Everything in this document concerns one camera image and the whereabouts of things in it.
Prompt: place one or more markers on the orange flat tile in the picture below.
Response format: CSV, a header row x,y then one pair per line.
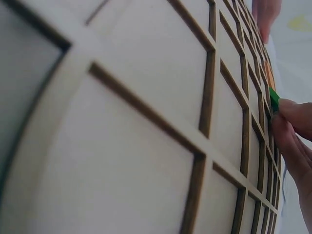
x,y
270,74

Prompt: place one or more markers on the person's right thumb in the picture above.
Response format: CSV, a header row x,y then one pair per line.
x,y
296,115

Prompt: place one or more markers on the wooden grid board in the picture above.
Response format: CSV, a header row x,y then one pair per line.
x,y
151,102

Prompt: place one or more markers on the person's left hand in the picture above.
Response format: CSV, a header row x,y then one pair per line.
x,y
264,17

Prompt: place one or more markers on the green tile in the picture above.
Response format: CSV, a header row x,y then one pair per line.
x,y
274,97

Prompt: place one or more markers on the person's left fingers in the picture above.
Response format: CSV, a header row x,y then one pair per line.
x,y
265,22

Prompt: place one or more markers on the person's right hand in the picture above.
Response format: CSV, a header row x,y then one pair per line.
x,y
298,136

